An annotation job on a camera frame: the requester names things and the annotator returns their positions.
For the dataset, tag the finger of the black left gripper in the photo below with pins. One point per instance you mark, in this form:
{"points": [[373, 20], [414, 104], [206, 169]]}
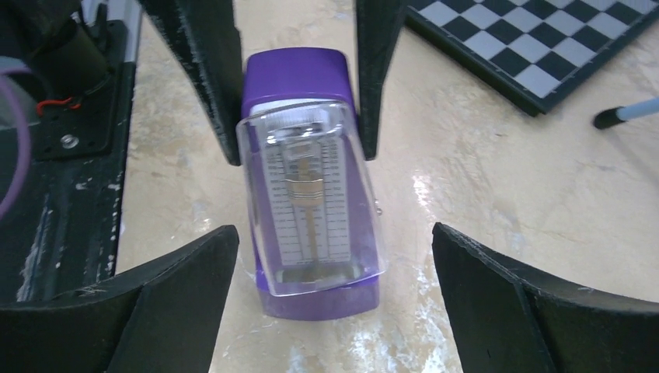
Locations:
{"points": [[203, 37], [378, 24]]}

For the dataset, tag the clear plastic metronome cover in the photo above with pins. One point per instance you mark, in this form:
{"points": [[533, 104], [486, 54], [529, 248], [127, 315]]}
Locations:
{"points": [[313, 213]]}

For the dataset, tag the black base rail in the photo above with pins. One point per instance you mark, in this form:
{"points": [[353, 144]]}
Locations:
{"points": [[62, 232]]}

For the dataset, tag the black white checkerboard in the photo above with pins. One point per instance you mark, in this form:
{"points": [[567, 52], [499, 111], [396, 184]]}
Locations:
{"points": [[535, 53]]}

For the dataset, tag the light blue music stand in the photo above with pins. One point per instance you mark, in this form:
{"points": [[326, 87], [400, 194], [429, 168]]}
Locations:
{"points": [[621, 114]]}

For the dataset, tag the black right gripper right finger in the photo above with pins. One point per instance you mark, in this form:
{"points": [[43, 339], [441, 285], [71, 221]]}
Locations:
{"points": [[508, 316]]}

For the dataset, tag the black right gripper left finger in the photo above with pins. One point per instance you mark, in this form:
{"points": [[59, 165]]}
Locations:
{"points": [[161, 316]]}

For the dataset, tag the purple metronome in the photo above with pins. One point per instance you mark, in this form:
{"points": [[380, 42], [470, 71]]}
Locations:
{"points": [[304, 73]]}

